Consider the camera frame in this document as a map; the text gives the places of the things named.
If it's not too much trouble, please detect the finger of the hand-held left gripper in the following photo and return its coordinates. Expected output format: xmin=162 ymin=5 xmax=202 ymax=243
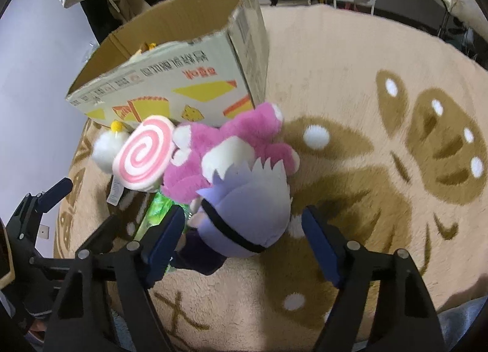
xmin=28 ymin=215 xmax=128 ymax=280
xmin=7 ymin=177 xmax=74 ymax=240

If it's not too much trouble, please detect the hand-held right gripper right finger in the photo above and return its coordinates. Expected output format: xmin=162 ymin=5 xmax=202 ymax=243
xmin=302 ymin=205 xmax=447 ymax=352

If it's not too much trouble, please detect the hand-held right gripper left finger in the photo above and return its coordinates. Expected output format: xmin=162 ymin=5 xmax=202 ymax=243
xmin=44 ymin=205 xmax=186 ymax=352

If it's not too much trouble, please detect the purple-haired plush doll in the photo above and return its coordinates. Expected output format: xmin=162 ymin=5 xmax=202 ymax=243
xmin=170 ymin=158 xmax=293 ymax=277

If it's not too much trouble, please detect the printed cardboard box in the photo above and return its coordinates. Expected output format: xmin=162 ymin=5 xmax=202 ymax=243
xmin=65 ymin=0 xmax=271 ymax=129

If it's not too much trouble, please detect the green plastic packet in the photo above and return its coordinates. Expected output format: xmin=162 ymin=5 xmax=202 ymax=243
xmin=133 ymin=190 xmax=192 ymax=273

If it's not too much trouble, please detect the white plush with yellow pompom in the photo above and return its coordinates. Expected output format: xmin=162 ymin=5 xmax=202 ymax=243
xmin=91 ymin=120 xmax=132 ymax=205

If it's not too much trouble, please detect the pink swirl lollipop plush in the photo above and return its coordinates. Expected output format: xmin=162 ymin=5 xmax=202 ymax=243
xmin=112 ymin=115 xmax=177 ymax=193

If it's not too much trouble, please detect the pink plush toy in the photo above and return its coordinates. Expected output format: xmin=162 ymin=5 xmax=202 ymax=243
xmin=162 ymin=101 xmax=300 ymax=204

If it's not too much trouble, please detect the person's jeans leg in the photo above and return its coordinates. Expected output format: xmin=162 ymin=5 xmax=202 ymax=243
xmin=436 ymin=294 xmax=488 ymax=352

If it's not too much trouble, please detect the yellow plush toy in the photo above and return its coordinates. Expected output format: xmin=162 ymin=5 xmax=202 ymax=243
xmin=131 ymin=41 xmax=159 ymax=63

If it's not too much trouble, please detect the beige bear-print rug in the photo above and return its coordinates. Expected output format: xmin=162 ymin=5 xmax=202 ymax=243
xmin=53 ymin=3 xmax=488 ymax=352

